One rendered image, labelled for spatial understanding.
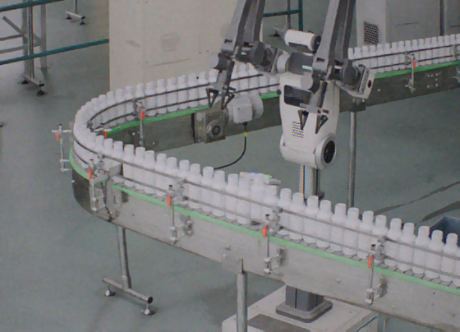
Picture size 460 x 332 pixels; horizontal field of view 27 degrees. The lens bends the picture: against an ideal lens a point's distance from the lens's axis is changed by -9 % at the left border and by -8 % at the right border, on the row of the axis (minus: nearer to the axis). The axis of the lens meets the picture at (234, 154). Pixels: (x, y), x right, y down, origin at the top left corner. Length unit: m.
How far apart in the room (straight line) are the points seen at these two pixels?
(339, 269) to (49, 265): 2.61
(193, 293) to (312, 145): 1.47
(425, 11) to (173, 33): 3.17
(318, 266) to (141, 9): 4.15
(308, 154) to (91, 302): 1.65
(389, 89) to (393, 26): 3.73
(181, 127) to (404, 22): 4.90
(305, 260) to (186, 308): 1.74
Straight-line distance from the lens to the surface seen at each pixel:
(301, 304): 4.54
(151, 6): 7.40
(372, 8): 9.56
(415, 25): 9.72
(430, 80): 6.05
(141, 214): 4.05
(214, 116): 4.98
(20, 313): 5.22
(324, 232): 3.50
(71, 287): 5.47
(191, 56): 7.67
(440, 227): 3.94
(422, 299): 3.34
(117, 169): 4.08
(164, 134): 5.00
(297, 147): 4.23
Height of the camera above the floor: 2.51
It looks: 20 degrees down
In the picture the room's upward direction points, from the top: 1 degrees counter-clockwise
